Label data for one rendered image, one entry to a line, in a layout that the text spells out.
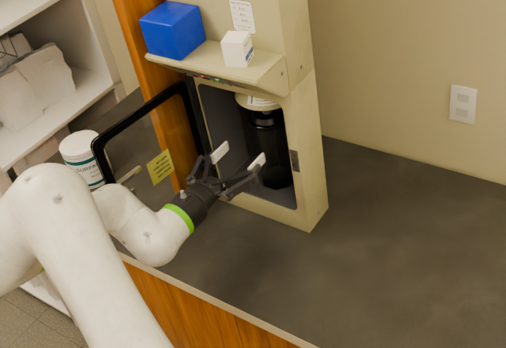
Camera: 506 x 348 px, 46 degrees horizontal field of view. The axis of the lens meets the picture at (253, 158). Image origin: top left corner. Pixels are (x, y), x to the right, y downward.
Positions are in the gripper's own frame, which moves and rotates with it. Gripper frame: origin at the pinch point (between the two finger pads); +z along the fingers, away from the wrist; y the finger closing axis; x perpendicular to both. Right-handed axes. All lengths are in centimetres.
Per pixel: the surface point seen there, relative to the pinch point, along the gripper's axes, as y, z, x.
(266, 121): -3.6, 7.8, -6.5
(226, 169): 11.7, 4.8, 13.5
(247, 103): -1.8, 3.8, -14.4
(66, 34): 124, 43, 10
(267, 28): -12.8, 2.1, -38.1
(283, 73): -16.7, 0.3, -28.8
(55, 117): 105, 12, 27
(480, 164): -49, 46, 22
